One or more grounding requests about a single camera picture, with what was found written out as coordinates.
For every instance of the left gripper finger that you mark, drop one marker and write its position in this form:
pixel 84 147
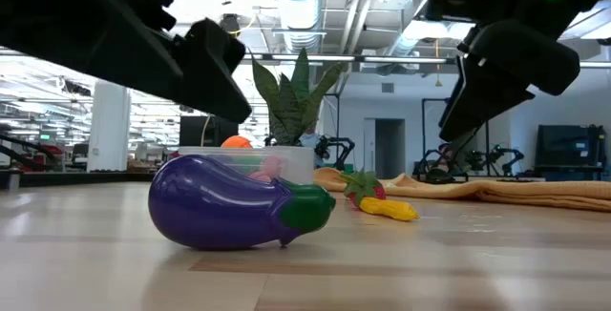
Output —
pixel 224 98

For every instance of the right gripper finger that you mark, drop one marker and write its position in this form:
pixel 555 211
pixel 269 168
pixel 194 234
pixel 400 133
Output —
pixel 482 101

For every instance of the orange toy fruit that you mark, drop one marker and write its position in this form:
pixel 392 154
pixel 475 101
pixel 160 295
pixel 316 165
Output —
pixel 237 142

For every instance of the clear plastic tupperware container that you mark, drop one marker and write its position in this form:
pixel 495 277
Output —
pixel 191 151

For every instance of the green toy fruit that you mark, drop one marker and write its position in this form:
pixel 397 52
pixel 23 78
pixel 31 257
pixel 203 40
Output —
pixel 246 164

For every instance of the pink toy raspberry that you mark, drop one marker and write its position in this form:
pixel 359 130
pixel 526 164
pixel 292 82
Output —
pixel 272 167

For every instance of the purple toy eggplant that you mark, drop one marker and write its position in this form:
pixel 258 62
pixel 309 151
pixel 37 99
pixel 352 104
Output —
pixel 215 206

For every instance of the yellow toy corn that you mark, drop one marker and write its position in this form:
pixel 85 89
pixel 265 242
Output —
pixel 389 209

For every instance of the leafy toy strawberry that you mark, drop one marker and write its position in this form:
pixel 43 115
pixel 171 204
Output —
pixel 363 186

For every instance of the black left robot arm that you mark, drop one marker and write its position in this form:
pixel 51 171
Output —
pixel 71 15

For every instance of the background black robot arm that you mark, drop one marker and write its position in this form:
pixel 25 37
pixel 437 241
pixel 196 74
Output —
pixel 329 146

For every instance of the black background monitor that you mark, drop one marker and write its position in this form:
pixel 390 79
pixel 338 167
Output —
pixel 191 134

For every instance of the green snake plant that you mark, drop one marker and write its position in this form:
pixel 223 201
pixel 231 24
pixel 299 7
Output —
pixel 286 110

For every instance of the background black robot arms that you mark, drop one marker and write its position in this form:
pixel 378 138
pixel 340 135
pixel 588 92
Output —
pixel 429 173

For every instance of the person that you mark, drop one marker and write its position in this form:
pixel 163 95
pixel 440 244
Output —
pixel 311 140

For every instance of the black cabinet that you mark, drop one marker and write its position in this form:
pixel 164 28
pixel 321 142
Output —
pixel 568 149

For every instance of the white plant pot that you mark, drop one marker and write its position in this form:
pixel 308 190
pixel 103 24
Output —
pixel 303 165

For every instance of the overhead light bar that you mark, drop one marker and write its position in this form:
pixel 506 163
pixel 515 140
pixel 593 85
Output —
pixel 382 59

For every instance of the white building column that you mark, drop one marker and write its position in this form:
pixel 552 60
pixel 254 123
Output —
pixel 110 120

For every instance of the yellow folded cloth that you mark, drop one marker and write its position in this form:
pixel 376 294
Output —
pixel 563 194

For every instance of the silver air duct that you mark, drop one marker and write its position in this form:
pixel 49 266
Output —
pixel 301 6
pixel 406 39

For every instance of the black table frame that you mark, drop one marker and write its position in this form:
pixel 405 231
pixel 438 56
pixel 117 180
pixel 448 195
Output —
pixel 95 180

